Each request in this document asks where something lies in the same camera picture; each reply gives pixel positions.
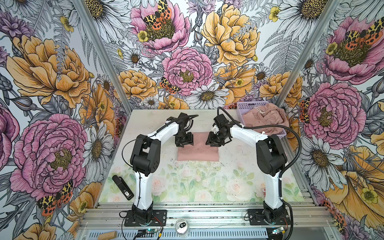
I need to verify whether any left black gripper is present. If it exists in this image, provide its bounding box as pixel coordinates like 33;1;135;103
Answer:
174;129;193;147

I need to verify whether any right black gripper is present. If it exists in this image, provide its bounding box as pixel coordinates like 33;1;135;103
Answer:
205;129;230;147

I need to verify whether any pink printed t-shirt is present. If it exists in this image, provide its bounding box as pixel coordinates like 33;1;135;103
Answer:
177;132;219;162

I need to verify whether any lavender plastic laundry basket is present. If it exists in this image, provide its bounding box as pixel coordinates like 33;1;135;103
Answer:
237;101;270;124

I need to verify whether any pink garment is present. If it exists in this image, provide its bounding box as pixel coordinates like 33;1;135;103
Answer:
242;103;289;136

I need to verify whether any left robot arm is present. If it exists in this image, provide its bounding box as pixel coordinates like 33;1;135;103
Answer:
130;113;198;225

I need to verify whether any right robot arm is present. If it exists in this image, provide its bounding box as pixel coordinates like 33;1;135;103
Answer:
206;114;288;224

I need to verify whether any black handheld device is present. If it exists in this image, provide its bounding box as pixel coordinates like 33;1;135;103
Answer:
112;175;135;201

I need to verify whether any silver drink can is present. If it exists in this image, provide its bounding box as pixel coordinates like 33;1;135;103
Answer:
175;219;190;237

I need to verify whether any wooden block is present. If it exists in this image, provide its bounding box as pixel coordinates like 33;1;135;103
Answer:
98;231;118;240

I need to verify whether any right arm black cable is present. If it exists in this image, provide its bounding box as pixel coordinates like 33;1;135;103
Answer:
217;106;303;240

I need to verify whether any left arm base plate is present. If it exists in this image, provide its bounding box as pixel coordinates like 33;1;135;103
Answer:
123;210;168;227

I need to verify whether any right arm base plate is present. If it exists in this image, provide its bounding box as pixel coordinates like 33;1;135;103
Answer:
244;209;291;226

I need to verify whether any white perforated cable duct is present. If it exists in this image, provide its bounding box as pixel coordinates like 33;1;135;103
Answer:
86;227;268;240

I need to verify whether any aluminium frame rail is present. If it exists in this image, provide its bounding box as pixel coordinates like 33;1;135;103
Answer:
80;202;334;230

